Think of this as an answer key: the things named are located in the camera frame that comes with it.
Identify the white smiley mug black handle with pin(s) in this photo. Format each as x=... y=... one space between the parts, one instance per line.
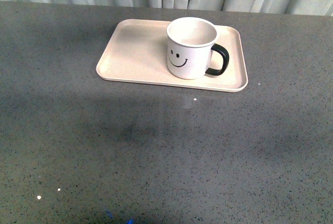
x=191 y=43

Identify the beige rectangular tray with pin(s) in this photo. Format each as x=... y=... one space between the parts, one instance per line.
x=137 y=53

